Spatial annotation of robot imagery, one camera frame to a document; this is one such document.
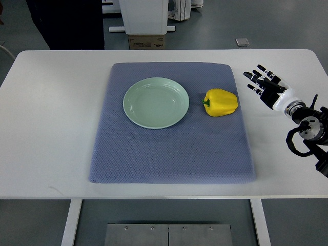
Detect striped white fabric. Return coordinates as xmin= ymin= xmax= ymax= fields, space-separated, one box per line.
xmin=168 ymin=0 xmax=204 ymax=21

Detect white table left leg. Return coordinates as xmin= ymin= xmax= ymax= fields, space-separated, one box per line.
xmin=61 ymin=199 xmax=82 ymax=246

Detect brown cardboard box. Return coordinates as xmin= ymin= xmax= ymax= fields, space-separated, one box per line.
xmin=128 ymin=35 xmax=165 ymax=50

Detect light green plate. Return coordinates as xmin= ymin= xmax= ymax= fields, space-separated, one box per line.
xmin=122 ymin=77 xmax=190 ymax=129

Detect white cart with slot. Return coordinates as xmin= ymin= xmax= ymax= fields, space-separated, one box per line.
xmin=101 ymin=0 xmax=121 ymax=14

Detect blue-grey textured mat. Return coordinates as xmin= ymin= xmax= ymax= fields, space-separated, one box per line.
xmin=89 ymin=62 xmax=256 ymax=184

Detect white machine pedestal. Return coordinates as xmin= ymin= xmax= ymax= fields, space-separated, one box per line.
xmin=109 ymin=0 xmax=176 ymax=35

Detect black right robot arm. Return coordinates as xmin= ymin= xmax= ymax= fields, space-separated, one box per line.
xmin=285 ymin=98 xmax=327 ymax=176

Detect yellow bell pepper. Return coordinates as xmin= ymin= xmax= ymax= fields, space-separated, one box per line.
xmin=202 ymin=88 xmax=238 ymax=117

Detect grey metal base plate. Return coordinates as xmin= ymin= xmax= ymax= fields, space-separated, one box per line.
xmin=105 ymin=224 xmax=233 ymax=245

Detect dark clothed person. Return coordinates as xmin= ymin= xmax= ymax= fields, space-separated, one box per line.
xmin=26 ymin=1 xmax=105 ymax=50

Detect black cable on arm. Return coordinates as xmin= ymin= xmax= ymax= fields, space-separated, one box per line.
xmin=285 ymin=94 xmax=319 ymax=157

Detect small grey floor plate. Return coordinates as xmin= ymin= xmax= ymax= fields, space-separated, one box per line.
xmin=235 ymin=38 xmax=250 ymax=47

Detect white table right leg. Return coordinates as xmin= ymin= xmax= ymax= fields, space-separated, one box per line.
xmin=250 ymin=198 xmax=271 ymax=246

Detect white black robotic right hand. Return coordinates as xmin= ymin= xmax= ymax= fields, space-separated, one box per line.
xmin=243 ymin=65 xmax=300 ymax=114

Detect white table leg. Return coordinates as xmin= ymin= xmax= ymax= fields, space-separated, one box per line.
xmin=61 ymin=199 xmax=82 ymax=246
xmin=250 ymin=198 xmax=271 ymax=246

